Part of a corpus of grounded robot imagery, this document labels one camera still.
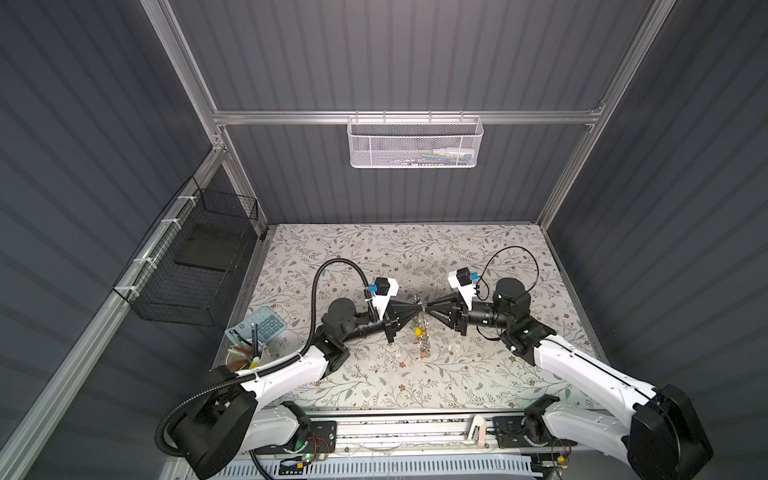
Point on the white wire basket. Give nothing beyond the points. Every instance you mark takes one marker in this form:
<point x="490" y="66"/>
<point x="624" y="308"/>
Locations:
<point x="428" y="142"/>

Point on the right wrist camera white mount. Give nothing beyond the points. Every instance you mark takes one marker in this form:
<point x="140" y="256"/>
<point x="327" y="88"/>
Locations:
<point x="464" y="282"/>

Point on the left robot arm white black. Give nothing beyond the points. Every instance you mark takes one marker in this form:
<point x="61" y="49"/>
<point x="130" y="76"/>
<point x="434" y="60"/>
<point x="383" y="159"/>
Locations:
<point x="246" y="410"/>

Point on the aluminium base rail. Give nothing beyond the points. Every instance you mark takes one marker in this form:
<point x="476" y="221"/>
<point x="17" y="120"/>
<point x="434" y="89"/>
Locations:
<point x="384" y="435"/>

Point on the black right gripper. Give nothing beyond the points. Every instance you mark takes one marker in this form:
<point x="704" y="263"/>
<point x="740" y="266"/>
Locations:
<point x="459" y="319"/>

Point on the cup with pens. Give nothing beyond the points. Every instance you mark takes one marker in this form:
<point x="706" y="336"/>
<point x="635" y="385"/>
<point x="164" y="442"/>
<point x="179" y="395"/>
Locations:
<point x="246" y="350"/>

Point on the black wire basket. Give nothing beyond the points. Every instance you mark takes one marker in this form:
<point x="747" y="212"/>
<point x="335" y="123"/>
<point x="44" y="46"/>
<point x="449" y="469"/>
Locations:
<point x="193" y="272"/>

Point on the large keyring with keys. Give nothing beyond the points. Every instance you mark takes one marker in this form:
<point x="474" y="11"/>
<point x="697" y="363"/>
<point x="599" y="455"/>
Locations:
<point x="421" y="329"/>

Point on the pink white stapler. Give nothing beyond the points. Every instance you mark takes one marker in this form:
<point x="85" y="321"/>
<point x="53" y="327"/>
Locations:
<point x="477" y="432"/>

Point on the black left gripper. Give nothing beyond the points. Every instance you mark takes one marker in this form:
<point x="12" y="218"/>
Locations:
<point x="396" y="311"/>

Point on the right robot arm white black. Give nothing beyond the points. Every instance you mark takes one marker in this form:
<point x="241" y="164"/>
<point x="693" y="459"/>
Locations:
<point x="655" y="431"/>

